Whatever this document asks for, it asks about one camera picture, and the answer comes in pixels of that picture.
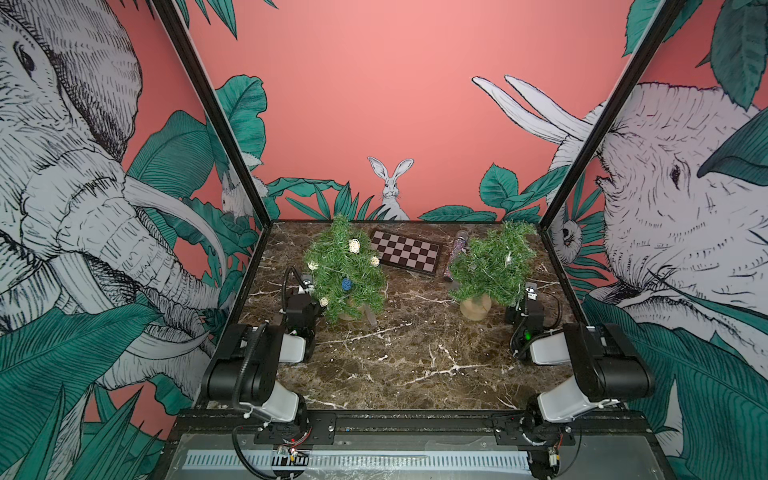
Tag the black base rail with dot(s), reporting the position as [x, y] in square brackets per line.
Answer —
[322, 427]

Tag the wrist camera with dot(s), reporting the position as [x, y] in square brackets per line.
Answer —
[307, 284]
[531, 291]

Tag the brown checkered chess board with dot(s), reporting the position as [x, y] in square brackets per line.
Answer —
[408, 253]

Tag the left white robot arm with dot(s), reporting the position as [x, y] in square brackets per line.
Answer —
[243, 371]

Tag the purple glitter tube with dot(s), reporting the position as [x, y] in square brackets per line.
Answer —
[458, 247]

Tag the white slotted cable duct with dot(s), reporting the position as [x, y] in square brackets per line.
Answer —
[497, 462]

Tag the small christmas tree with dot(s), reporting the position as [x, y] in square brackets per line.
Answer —
[330, 249]
[494, 270]

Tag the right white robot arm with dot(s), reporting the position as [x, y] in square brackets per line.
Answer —
[606, 369]

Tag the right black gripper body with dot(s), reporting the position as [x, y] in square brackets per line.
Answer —
[512, 315]

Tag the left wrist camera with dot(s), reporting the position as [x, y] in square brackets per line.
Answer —
[307, 284]

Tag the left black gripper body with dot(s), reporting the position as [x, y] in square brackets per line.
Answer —
[315, 311]

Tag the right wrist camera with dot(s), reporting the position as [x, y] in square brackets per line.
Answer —
[531, 291]

